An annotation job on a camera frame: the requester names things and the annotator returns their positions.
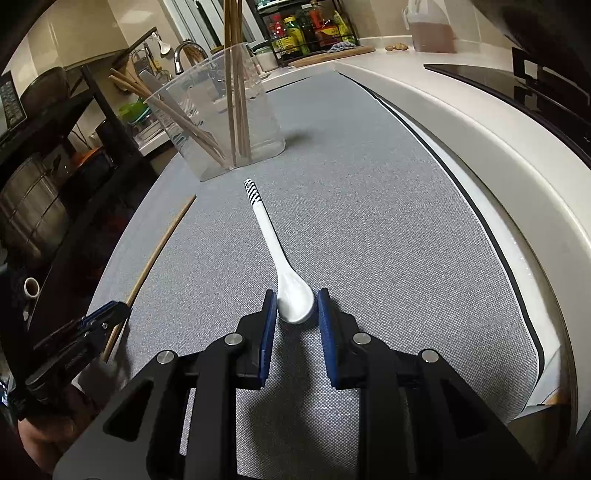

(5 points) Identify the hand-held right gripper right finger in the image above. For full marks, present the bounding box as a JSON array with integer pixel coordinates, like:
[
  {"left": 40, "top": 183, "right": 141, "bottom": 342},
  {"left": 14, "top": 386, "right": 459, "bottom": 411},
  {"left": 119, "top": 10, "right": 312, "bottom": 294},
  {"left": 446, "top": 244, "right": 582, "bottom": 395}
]
[{"left": 316, "top": 288, "right": 539, "bottom": 480}]

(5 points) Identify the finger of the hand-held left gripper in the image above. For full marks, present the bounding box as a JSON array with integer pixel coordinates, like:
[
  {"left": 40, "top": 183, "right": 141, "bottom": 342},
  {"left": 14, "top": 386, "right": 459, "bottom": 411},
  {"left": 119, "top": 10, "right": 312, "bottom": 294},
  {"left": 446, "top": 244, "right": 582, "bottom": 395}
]
[
  {"left": 33, "top": 322, "right": 112, "bottom": 366},
  {"left": 81, "top": 300, "right": 131, "bottom": 332}
]

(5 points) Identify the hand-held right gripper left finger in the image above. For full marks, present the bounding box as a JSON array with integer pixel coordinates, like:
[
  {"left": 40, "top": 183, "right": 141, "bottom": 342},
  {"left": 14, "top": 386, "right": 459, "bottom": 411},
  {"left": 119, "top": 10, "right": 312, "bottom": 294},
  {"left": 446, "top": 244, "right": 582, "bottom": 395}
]
[{"left": 53, "top": 290, "right": 279, "bottom": 480}]

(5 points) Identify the white spoon with striped handle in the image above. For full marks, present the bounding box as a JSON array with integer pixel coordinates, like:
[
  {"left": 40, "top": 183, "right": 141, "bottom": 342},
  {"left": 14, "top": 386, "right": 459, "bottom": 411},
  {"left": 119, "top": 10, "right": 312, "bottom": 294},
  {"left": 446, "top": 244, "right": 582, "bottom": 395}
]
[{"left": 243, "top": 178, "right": 316, "bottom": 324}]

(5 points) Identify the clear plastic container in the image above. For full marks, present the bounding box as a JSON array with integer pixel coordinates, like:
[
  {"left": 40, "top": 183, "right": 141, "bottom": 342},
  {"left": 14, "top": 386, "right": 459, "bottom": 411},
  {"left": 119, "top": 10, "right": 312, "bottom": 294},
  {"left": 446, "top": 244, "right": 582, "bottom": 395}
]
[{"left": 143, "top": 42, "right": 287, "bottom": 182}]

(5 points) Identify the person's left hand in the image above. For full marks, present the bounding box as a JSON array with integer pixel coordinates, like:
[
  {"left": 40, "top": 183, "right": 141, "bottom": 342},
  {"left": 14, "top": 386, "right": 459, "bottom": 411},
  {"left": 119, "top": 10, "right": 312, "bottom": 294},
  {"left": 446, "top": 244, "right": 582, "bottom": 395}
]
[{"left": 18, "top": 388, "right": 100, "bottom": 469}]

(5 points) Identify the grey fabric mat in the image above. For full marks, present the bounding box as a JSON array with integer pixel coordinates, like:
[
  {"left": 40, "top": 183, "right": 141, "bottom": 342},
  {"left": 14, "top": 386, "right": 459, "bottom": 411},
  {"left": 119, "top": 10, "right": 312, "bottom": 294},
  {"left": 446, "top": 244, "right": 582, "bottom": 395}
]
[{"left": 85, "top": 69, "right": 546, "bottom": 480}]

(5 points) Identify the steel stock pot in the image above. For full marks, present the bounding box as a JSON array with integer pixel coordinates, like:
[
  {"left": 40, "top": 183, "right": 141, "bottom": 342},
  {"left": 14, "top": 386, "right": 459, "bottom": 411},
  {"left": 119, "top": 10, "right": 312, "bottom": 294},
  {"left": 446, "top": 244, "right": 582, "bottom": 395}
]
[{"left": 0, "top": 156, "right": 66, "bottom": 260}]

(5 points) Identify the orange pot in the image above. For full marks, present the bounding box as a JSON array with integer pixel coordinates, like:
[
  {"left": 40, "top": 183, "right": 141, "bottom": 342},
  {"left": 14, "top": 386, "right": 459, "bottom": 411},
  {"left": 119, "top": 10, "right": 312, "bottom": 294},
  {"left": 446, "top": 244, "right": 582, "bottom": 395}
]
[{"left": 69, "top": 146, "right": 105, "bottom": 167}]

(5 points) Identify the steel basin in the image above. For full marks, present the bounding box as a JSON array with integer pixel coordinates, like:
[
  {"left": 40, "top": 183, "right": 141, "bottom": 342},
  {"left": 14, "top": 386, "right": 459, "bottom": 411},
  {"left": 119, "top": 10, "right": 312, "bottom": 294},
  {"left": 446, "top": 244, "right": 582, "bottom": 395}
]
[{"left": 131, "top": 117, "right": 167, "bottom": 142}]

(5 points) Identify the black metal shelf rack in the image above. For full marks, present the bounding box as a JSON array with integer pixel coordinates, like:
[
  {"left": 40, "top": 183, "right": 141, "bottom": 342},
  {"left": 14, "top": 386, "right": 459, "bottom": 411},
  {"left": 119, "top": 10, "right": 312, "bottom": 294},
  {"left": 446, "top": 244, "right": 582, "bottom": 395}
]
[{"left": 0, "top": 30, "right": 161, "bottom": 335}]

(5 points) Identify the green colander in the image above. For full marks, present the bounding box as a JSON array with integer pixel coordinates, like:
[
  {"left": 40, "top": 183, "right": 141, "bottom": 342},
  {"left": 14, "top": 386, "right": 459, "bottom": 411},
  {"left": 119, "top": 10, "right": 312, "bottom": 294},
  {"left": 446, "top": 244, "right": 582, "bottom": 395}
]
[{"left": 119, "top": 101, "right": 149, "bottom": 126}]

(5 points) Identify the microwave oven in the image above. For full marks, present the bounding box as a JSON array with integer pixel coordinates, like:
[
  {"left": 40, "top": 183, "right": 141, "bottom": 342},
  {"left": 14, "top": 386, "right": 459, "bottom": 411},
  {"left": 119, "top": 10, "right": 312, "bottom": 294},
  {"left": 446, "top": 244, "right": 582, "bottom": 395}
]
[{"left": 0, "top": 71, "right": 27, "bottom": 136}]

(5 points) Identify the dark brown bowl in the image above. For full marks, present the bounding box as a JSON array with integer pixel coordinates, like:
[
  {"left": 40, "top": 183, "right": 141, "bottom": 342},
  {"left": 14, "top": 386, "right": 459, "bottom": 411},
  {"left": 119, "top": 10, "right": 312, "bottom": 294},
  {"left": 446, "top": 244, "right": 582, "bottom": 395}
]
[{"left": 20, "top": 66, "right": 71, "bottom": 112}]

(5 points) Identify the chrome faucet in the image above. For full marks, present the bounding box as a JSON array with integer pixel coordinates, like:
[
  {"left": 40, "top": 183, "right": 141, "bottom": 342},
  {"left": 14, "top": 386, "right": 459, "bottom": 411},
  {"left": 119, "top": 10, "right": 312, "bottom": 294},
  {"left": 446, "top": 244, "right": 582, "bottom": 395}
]
[{"left": 174, "top": 40, "right": 209, "bottom": 75}]

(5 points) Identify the white jar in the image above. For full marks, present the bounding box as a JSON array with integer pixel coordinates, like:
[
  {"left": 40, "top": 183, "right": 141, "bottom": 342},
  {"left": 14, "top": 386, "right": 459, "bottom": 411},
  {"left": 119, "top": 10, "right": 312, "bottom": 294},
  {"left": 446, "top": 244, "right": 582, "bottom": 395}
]
[{"left": 253, "top": 44, "right": 280, "bottom": 73}]

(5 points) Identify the round wooden cutting board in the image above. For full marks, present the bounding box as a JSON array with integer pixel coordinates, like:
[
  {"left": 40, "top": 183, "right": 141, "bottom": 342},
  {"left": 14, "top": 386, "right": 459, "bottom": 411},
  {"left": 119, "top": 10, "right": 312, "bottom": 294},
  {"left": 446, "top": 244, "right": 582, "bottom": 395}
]
[{"left": 289, "top": 45, "right": 376, "bottom": 69}]

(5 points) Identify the black spice rack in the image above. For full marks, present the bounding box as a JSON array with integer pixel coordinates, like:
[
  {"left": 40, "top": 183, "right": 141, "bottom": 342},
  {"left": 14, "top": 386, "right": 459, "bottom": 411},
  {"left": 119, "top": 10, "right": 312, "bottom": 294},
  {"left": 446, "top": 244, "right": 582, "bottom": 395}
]
[{"left": 256, "top": 0, "right": 359, "bottom": 64}]

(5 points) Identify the black glass cooktop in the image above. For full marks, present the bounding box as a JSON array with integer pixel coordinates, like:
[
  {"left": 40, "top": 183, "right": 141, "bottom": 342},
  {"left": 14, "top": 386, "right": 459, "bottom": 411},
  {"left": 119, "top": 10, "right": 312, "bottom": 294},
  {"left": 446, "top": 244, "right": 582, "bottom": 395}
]
[{"left": 423, "top": 62, "right": 591, "bottom": 160}]

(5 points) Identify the window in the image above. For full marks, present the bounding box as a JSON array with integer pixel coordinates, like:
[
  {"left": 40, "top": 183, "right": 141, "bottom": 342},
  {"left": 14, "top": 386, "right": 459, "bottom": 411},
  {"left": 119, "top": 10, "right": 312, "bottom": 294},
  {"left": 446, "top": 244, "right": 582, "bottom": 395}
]
[{"left": 161, "top": 0, "right": 260, "bottom": 52}]

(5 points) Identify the group of sauce bottles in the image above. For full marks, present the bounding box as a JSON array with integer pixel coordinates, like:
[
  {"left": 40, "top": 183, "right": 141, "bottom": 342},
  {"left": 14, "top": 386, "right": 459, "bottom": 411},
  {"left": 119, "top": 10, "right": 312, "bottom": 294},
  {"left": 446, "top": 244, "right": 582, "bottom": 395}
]
[{"left": 270, "top": 2, "right": 356, "bottom": 56}]

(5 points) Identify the cooking oil jug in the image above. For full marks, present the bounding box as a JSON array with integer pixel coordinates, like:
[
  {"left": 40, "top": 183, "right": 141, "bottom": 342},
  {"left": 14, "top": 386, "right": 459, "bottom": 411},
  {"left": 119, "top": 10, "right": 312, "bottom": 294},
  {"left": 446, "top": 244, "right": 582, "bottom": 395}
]
[{"left": 402, "top": 0, "right": 456, "bottom": 53}]

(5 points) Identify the black burner grate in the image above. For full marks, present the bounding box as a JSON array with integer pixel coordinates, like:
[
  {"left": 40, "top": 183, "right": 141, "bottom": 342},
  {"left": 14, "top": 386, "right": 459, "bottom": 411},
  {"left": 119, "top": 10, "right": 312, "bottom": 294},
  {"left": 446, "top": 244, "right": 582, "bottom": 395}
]
[{"left": 511, "top": 46, "right": 591, "bottom": 112}]

